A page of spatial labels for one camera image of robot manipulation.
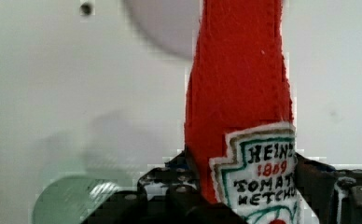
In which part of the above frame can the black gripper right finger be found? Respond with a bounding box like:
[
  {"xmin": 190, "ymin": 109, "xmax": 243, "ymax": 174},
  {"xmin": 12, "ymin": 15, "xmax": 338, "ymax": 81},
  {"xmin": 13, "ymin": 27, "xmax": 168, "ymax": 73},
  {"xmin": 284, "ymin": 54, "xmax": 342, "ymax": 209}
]
[{"xmin": 295, "ymin": 154, "xmax": 362, "ymax": 224}]

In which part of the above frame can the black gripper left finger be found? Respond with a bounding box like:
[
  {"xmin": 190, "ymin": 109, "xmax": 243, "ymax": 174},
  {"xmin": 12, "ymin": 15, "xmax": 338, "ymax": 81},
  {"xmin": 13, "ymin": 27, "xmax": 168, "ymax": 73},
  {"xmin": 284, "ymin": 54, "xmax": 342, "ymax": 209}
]
[{"xmin": 89, "ymin": 151, "xmax": 246, "ymax": 224}]

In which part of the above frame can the red felt ketchup bottle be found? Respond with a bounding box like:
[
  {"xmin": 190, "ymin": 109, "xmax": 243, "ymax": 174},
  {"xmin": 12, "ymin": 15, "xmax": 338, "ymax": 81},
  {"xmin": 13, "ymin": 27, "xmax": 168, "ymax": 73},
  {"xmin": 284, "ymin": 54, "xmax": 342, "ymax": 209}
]
[{"xmin": 185, "ymin": 0, "xmax": 300, "ymax": 224}]

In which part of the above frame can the teal metal cup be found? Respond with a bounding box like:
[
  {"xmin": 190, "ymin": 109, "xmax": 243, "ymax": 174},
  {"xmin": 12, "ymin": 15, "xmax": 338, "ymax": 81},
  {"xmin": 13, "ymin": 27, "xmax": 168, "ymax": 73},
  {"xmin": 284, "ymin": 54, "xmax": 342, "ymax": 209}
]
[{"xmin": 32, "ymin": 175, "xmax": 121, "ymax": 224}]

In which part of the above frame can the grey round plate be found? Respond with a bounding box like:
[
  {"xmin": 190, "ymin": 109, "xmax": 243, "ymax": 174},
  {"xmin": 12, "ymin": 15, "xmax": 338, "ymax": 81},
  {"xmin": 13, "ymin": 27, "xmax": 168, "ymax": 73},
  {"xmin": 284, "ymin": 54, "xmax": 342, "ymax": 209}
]
[{"xmin": 124, "ymin": 0, "xmax": 203, "ymax": 61}]

